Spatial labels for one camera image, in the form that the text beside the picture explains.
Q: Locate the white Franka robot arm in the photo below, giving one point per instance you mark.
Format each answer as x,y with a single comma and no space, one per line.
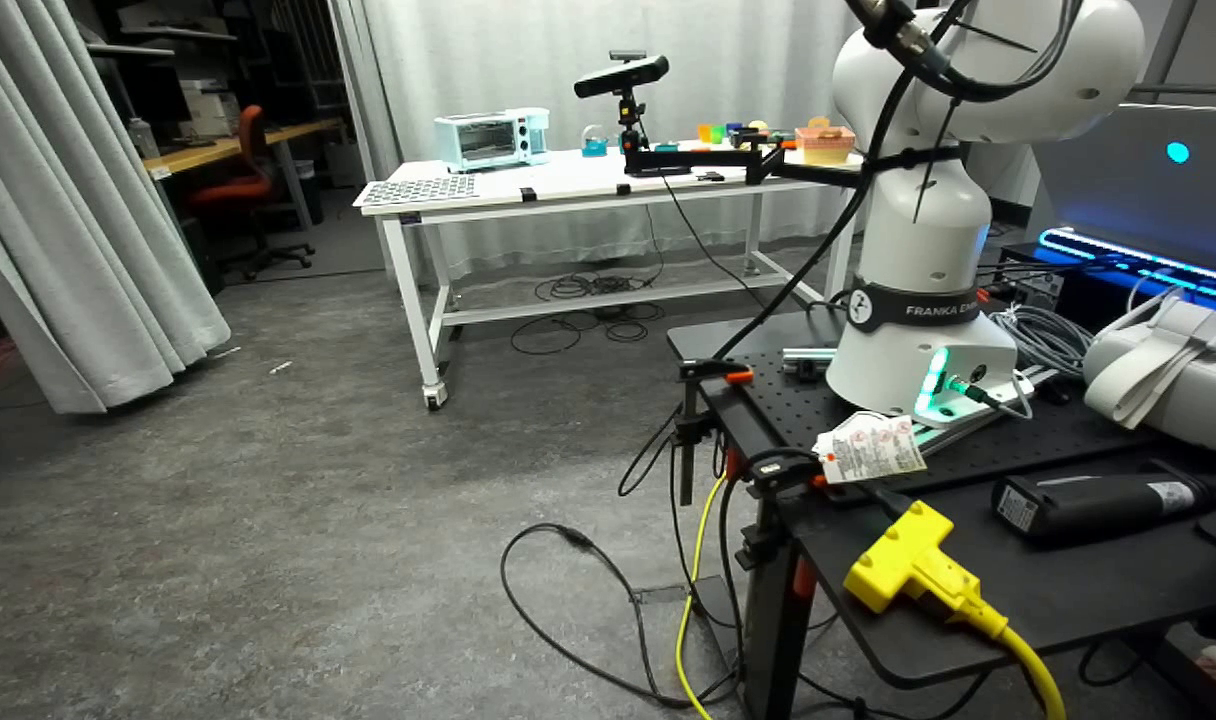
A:
931,240

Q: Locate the black clamp with orange tip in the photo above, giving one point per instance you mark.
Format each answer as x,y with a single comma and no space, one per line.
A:
692,415

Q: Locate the white metal table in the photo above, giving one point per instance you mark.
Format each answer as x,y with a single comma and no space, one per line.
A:
569,180

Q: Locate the small blue toy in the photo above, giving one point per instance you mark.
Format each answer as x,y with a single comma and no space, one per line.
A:
595,141

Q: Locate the yellow green toy block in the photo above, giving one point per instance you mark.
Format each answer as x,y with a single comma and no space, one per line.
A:
709,133

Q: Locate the white keyboard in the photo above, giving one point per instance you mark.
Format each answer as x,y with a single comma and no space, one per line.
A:
423,194

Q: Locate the light blue toaster oven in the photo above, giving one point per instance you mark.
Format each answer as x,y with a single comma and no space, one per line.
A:
490,137

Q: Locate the white red printed packet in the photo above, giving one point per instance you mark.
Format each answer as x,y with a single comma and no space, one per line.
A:
868,444

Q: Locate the orange toy basket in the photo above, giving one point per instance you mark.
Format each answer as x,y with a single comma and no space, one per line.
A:
824,141

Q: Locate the yellow power splitter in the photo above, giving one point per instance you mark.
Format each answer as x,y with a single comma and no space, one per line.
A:
911,555

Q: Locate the red office chair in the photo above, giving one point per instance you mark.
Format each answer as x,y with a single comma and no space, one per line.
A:
240,185

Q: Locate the wooden desk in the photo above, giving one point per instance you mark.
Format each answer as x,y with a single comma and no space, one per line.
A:
222,151

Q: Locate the black power brick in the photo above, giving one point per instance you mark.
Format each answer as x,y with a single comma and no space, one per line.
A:
1103,506

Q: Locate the dark storage shelves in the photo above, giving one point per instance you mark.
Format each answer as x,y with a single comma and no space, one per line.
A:
169,54

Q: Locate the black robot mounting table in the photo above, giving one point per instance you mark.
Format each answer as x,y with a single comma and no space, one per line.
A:
1103,585

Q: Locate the white VR headset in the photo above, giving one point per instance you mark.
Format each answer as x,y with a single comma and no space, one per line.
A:
1170,374

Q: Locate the grey pleated curtain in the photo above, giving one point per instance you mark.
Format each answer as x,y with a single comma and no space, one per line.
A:
61,240

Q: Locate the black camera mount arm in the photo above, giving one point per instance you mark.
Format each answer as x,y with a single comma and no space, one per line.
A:
688,162

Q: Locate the black stereo camera bar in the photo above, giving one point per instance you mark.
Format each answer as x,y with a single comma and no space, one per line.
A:
621,72

